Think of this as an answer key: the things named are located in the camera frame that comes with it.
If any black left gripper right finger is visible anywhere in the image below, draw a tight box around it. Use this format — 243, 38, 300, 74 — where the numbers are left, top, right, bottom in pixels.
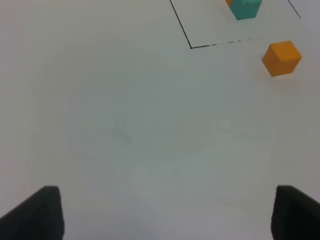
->
270, 185, 320, 240

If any orange wooden cube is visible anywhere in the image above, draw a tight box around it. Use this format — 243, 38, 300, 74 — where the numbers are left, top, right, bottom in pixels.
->
262, 41, 302, 77

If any orange template cube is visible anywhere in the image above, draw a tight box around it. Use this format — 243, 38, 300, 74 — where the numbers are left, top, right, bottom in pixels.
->
225, 0, 232, 7

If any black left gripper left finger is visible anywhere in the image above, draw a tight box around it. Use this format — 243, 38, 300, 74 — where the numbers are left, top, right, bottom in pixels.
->
0, 186, 65, 240

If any green template cube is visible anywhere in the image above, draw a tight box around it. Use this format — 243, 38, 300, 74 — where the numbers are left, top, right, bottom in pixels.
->
229, 0, 262, 21

